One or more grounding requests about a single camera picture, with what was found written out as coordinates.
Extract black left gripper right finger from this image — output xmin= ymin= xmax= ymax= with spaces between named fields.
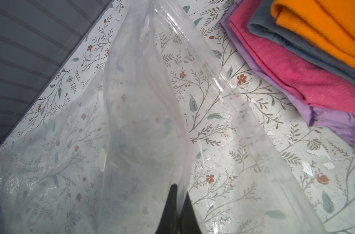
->
xmin=179 ymin=194 xmax=202 ymax=234

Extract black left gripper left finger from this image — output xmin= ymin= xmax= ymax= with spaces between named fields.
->
xmin=156 ymin=184 xmax=178 ymax=234

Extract clear plastic vacuum bag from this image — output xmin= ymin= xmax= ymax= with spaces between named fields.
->
xmin=0 ymin=1 xmax=325 ymax=234

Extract pink trousers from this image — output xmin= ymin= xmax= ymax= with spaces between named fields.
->
xmin=229 ymin=1 xmax=355 ymax=113

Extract purple trousers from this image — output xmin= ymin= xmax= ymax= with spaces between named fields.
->
xmin=220 ymin=1 xmax=355 ymax=147

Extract blue jeans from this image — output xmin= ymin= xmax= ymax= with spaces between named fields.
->
xmin=248 ymin=1 xmax=355 ymax=85

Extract orange garment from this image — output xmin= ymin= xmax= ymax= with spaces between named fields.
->
xmin=270 ymin=1 xmax=355 ymax=68

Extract white vacuum bag valve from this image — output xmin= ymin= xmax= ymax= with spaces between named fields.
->
xmin=98 ymin=148 xmax=106 ymax=172

